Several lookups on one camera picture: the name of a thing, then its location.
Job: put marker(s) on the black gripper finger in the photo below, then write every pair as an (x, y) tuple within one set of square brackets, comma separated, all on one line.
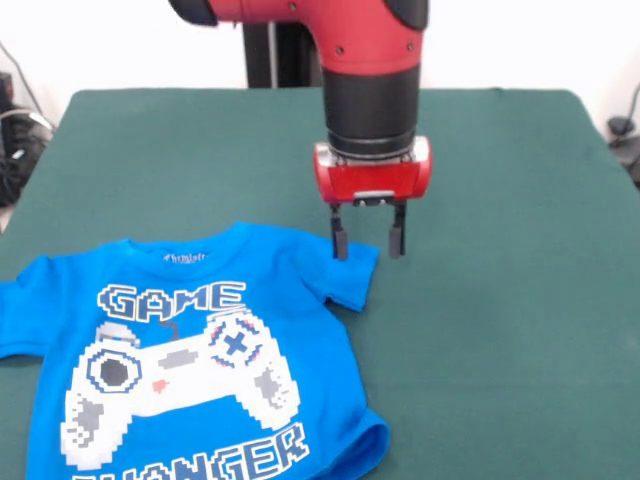
[(397, 237), (340, 240)]

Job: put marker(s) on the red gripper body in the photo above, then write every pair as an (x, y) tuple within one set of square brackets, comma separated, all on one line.
[(372, 180)]

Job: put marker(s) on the blue laundry item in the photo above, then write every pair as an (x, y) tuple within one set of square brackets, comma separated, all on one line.
[(325, 325)]

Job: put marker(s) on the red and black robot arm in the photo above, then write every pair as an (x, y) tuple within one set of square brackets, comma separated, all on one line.
[(370, 75)]

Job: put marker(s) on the dark green table cloth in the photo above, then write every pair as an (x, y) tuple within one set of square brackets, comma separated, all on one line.
[(500, 300)]

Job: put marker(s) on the black floor device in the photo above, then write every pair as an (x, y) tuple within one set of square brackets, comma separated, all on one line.
[(631, 165)]

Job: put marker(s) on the small black plug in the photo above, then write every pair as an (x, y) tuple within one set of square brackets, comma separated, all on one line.
[(620, 125)]

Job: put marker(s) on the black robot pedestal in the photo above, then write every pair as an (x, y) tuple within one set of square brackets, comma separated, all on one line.
[(280, 55)]

